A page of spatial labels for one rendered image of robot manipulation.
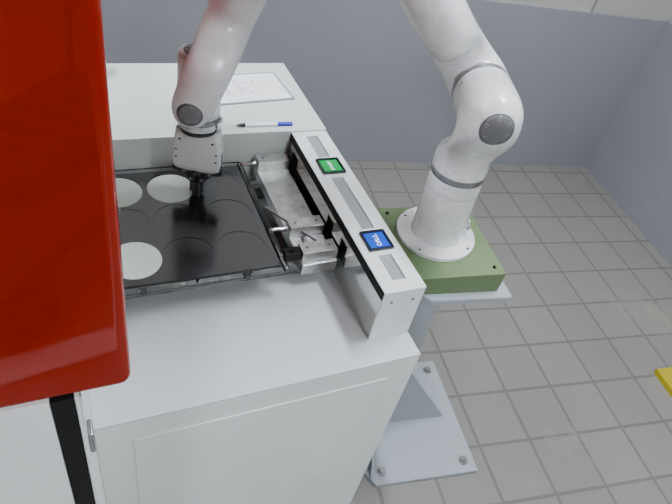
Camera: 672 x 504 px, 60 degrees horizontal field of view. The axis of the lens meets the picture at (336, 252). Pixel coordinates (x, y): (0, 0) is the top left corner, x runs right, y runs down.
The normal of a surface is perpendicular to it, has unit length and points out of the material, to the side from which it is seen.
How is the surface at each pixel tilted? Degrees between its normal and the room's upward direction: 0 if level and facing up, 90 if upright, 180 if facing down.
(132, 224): 0
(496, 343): 0
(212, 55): 51
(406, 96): 90
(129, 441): 90
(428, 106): 90
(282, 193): 0
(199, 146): 91
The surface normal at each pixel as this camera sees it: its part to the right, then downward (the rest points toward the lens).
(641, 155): -0.96, 0.02
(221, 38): 0.37, -0.01
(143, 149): 0.37, 0.68
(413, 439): 0.18, -0.72
